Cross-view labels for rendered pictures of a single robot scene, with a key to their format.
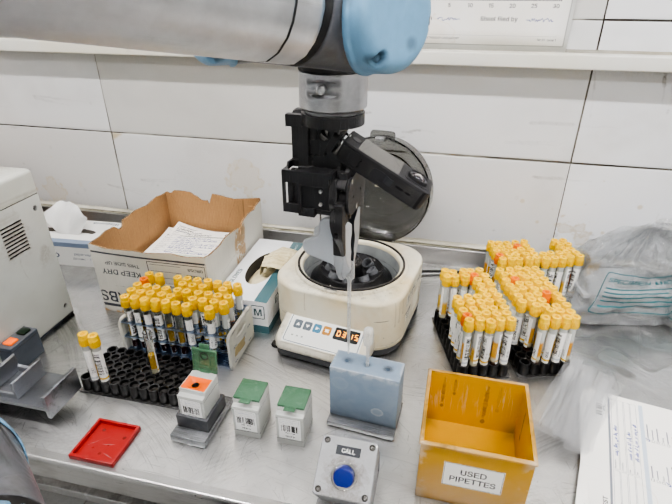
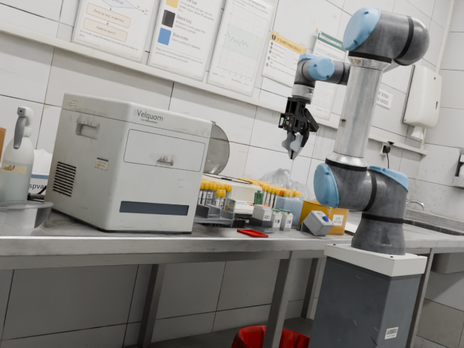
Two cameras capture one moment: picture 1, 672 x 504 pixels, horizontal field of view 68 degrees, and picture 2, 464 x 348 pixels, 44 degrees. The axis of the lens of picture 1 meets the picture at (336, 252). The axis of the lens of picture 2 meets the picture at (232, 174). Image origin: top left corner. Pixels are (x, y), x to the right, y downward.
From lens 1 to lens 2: 1.90 m
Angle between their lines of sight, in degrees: 64
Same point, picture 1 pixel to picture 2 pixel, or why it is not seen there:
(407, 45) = not seen: hidden behind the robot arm
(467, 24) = (227, 80)
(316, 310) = (239, 195)
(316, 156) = (298, 112)
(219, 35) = not seen: hidden behind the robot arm
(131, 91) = (70, 78)
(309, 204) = (298, 128)
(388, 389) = (300, 205)
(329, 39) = not seen: hidden behind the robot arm
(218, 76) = (126, 80)
